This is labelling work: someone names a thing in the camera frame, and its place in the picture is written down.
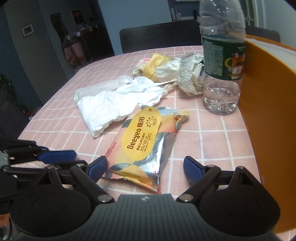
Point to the crumpled silver foil bag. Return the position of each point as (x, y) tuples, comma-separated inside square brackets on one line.
[(187, 72)]

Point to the yellow snack bag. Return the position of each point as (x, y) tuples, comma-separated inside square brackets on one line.
[(147, 66)]

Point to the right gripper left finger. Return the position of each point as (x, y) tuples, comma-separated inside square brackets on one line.
[(97, 168)]

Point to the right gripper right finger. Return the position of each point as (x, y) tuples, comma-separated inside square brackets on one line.
[(193, 170)]

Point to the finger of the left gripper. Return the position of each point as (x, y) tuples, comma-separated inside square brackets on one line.
[(46, 154), (63, 169)]

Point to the white crumpled cloth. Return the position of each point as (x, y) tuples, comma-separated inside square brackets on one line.
[(99, 111)]

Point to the black chair right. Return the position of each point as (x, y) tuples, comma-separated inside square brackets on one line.
[(263, 33)]

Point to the orange storage box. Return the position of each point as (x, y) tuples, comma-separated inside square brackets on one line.
[(267, 104)]

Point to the clear plastic water bottle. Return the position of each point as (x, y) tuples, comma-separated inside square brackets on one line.
[(223, 40)]

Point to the cluttered dark shelf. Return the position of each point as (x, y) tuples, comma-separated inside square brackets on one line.
[(89, 44)]

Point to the yellow wet wipes pack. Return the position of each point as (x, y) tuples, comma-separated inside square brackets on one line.
[(143, 145)]

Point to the black chair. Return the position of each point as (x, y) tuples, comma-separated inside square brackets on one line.
[(163, 35), (263, 33)]

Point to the black chair left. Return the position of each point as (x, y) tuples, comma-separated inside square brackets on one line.
[(163, 35)]

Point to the small framed picture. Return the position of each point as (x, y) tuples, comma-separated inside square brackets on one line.
[(27, 30)]

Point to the clear plastic bag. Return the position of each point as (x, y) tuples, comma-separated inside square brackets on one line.
[(93, 90)]

